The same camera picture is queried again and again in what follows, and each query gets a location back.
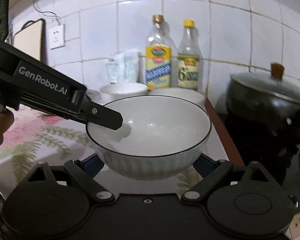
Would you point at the yellow cap vinegar bottle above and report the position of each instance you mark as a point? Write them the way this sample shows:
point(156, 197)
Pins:
point(189, 56)

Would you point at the white plastic seasoning bag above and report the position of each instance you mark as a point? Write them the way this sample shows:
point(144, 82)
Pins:
point(123, 67)

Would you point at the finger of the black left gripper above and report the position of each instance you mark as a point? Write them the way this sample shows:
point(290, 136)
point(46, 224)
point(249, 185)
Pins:
point(100, 115)

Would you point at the black pot with lid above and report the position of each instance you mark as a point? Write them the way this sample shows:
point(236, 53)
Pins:
point(266, 110)

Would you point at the large white ribbed bowl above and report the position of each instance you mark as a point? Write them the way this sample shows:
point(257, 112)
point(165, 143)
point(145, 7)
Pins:
point(118, 91)

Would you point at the white wall socket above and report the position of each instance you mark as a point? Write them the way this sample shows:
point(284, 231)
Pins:
point(57, 36)

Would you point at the floral tablecloth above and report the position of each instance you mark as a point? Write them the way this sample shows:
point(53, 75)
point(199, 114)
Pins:
point(35, 137)

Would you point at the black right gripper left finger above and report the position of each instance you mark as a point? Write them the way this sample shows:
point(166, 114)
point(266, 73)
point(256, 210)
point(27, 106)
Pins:
point(80, 175)

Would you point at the beige cutting board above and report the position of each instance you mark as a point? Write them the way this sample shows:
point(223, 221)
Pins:
point(30, 39)

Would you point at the yellow label cooking wine bottle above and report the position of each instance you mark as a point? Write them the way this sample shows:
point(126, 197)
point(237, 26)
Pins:
point(159, 52)

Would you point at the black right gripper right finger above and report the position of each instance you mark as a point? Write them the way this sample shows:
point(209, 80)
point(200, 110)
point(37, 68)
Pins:
point(215, 189)

